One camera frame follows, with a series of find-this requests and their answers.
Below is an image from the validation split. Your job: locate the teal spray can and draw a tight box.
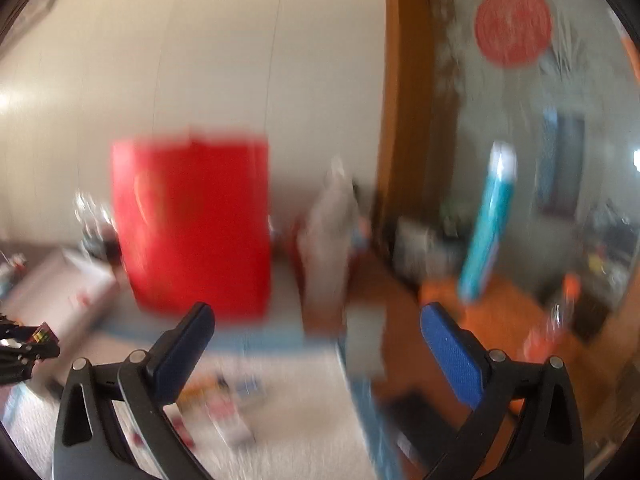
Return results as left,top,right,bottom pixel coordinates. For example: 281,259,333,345
457,142,518,304

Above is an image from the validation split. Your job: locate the white quilted mat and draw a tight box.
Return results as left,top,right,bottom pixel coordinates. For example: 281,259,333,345
2,339,381,480

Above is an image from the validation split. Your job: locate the white cardboard tray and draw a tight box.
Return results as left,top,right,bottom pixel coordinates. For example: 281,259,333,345
1,249,119,339

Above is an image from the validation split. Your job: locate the red gift bag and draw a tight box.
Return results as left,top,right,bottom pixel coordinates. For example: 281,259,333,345
111,132,271,322

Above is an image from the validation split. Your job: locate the white plastic bag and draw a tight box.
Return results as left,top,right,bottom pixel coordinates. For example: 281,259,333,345
297,157,359,333

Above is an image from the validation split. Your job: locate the red round wall decoration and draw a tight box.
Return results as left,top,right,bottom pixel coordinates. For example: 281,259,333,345
474,0,553,68

